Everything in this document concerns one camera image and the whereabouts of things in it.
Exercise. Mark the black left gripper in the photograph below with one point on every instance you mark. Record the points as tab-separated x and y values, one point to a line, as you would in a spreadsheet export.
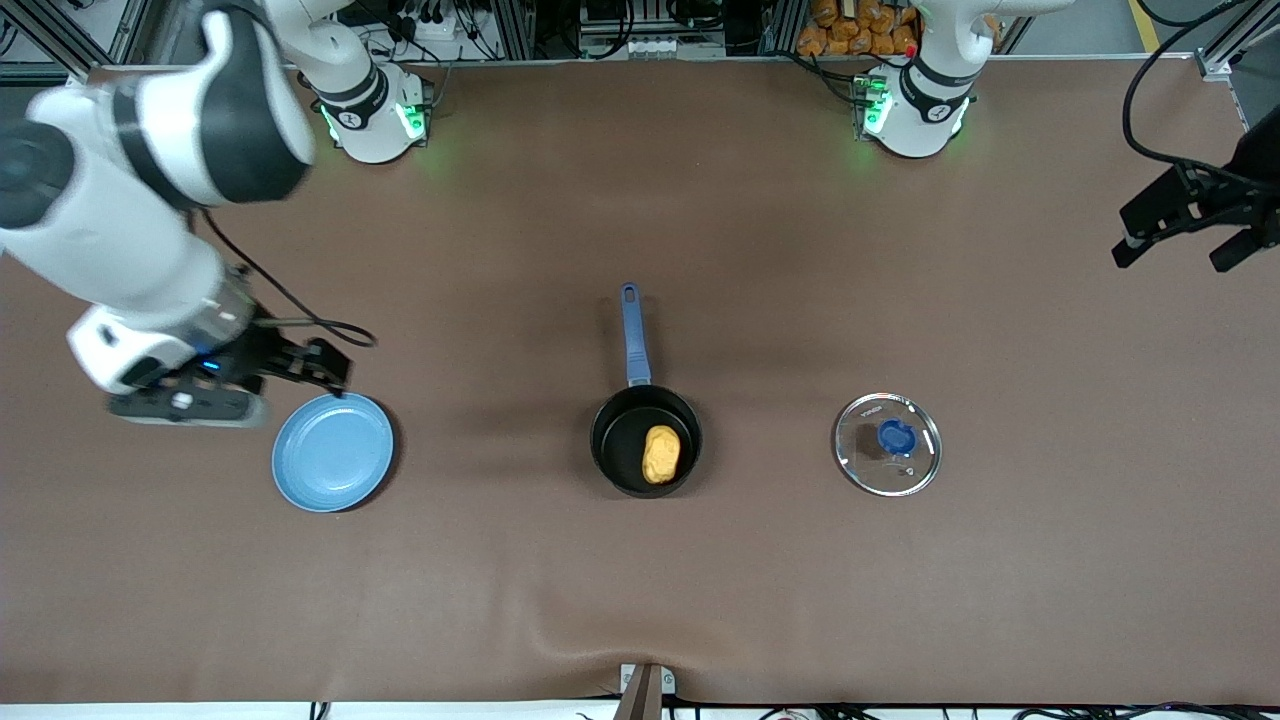
1254	178

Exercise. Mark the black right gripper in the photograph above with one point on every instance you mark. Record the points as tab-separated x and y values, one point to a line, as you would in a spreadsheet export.
262	351

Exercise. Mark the glass lid with blue knob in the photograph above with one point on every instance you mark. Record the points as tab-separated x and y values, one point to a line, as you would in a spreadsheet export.
896	436

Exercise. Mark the yellow potato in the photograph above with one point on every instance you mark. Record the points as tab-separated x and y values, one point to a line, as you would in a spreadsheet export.
660	455

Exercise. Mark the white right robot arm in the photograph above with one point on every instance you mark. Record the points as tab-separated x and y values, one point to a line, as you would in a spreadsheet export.
120	250

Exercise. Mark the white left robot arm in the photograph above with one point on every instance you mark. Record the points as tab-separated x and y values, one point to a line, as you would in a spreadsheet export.
920	130

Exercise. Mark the blue round plate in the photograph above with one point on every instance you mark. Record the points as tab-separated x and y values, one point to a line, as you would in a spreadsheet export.
330	455

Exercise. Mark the bag of orange items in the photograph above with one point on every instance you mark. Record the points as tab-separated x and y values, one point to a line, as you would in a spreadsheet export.
850	35

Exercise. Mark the white power strip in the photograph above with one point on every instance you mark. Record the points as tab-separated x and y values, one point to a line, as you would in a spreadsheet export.
430	28

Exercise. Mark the brown table cloth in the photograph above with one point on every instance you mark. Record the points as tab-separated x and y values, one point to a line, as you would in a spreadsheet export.
900	580

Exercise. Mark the aluminium frame profile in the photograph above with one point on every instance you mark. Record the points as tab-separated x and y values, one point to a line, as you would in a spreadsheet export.
85	45
1235	45

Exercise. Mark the metal table bracket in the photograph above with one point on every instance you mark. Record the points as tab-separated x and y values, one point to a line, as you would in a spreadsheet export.
645	695

